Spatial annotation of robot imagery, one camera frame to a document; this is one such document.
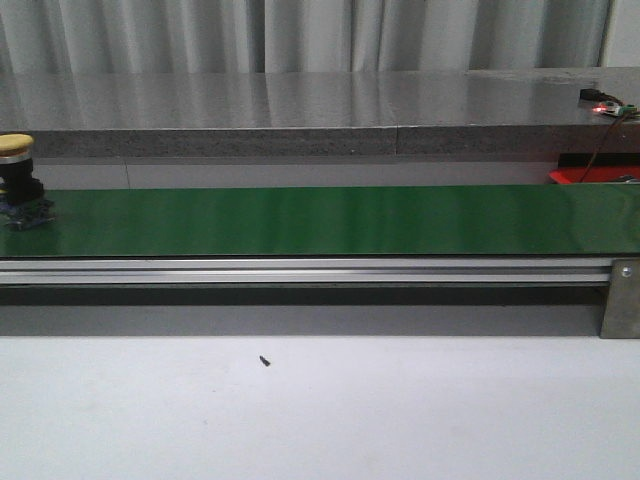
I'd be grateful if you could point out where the thin orange wire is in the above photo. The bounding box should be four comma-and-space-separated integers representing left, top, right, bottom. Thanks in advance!
578, 113, 627, 184

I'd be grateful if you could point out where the small green circuit board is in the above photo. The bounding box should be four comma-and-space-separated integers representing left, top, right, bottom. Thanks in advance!
592, 101, 639, 118

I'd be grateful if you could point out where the black usb plug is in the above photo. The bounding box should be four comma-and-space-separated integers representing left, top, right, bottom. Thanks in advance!
579, 88, 607, 105

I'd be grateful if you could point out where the red plastic tray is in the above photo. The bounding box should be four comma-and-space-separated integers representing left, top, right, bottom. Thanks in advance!
548, 166, 639, 184

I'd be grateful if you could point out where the grey curtain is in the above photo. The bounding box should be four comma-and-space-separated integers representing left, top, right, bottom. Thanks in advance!
1, 1, 613, 74

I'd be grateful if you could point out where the aluminium conveyor rail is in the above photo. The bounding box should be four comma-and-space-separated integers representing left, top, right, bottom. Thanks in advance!
1, 257, 613, 286

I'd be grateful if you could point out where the green conveyor belt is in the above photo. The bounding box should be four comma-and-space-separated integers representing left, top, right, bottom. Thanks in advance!
1, 184, 639, 258

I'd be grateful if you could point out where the steel conveyor bracket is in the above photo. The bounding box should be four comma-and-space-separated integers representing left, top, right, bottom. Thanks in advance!
600, 258, 639, 339

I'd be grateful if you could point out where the grey stone shelf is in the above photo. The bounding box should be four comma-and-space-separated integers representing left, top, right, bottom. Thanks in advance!
1, 67, 639, 158

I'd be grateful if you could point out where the yellow push button front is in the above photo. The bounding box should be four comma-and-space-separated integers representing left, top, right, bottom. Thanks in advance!
1, 133, 54, 231

